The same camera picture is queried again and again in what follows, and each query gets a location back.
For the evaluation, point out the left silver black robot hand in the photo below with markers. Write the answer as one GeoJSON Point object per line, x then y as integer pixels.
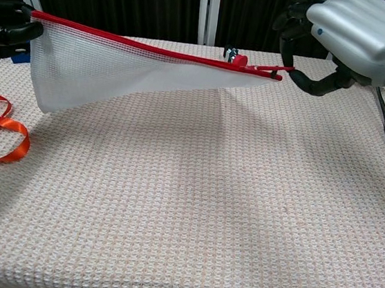
{"type": "Point", "coordinates": [3, 33]}

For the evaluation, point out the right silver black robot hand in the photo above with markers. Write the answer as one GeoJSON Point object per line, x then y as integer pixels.
{"type": "Point", "coordinates": [359, 27]}

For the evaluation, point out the clear zipper pouch red edge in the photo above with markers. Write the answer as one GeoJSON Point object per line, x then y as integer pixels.
{"type": "Point", "coordinates": [93, 70]}

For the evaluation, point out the red emergency stop button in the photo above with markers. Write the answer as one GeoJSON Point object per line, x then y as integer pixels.
{"type": "Point", "coordinates": [238, 59]}

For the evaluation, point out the beige waffle tablecloth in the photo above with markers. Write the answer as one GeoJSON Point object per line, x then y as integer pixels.
{"type": "Point", "coordinates": [206, 204]}

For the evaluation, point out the upright aluminium frame post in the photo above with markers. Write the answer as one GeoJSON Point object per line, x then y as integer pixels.
{"type": "Point", "coordinates": [207, 12]}

